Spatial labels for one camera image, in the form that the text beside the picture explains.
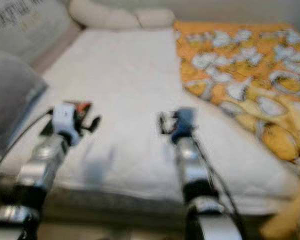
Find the orange egg-cartoon blanket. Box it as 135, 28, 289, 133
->
174, 20, 300, 240

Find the white quilted mattress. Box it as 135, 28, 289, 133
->
0, 27, 300, 216

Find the plain grey pillow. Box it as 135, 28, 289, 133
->
0, 50, 48, 156

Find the short beige bolster cushion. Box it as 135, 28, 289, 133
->
136, 7, 176, 29

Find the long beige bolster cushion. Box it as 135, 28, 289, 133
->
69, 0, 141, 31

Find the grey pillow with printed lettering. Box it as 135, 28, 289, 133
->
0, 0, 78, 63

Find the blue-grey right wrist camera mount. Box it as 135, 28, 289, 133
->
170, 107, 197, 143

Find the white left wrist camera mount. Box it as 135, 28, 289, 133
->
52, 102, 81, 146

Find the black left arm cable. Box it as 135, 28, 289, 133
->
0, 112, 53, 176

